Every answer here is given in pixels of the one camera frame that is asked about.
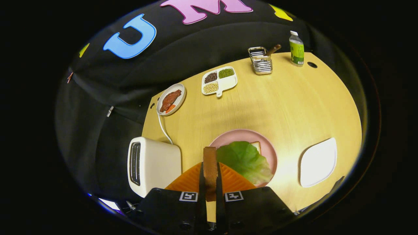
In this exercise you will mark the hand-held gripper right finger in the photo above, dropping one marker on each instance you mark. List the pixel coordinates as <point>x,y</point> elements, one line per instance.
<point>220,205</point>

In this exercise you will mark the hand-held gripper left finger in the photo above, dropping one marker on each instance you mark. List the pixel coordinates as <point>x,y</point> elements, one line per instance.
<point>201,202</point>

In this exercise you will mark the white bread slice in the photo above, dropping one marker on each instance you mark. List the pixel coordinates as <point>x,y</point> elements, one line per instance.
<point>257,146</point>
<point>210,169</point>

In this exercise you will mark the green lettuce leaf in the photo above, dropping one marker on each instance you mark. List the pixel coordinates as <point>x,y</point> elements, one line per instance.
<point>243,160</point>

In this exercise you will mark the white toaster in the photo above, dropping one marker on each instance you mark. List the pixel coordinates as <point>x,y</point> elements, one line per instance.
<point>160,166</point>

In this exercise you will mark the pink plate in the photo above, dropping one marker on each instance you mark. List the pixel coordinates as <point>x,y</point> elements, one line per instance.
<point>235,135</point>

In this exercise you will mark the orange carrot piece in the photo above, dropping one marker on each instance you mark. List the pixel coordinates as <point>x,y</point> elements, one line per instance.
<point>170,108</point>

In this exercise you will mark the round white plate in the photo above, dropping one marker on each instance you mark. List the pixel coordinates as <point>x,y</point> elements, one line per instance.
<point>179,103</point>

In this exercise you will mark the square white plate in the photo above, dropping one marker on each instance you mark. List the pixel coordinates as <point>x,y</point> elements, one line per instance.
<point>318,163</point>

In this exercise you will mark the brown steak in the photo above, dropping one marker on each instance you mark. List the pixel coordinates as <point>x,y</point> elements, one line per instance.
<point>169,99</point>

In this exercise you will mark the pile of yellow soybeans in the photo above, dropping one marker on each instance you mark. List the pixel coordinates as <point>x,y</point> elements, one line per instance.
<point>210,87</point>

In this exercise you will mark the white divided dish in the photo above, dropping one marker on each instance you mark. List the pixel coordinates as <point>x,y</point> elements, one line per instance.
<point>228,83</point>

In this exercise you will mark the pile of dark beans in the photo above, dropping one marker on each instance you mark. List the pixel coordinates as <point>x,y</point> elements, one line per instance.
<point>211,77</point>

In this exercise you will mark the white cloth clip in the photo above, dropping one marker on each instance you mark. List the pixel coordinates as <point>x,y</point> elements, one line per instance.
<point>110,111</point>

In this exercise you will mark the pile of green beans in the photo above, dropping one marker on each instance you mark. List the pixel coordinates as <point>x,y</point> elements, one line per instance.
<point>226,73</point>

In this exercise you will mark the black backdrop cloth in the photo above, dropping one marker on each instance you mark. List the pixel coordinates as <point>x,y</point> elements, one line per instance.
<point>183,49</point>

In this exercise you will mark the green label bottle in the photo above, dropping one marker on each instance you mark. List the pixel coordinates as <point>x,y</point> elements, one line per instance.
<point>296,52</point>

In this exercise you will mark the red cloth clip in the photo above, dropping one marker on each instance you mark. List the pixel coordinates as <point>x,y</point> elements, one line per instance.
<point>70,77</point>

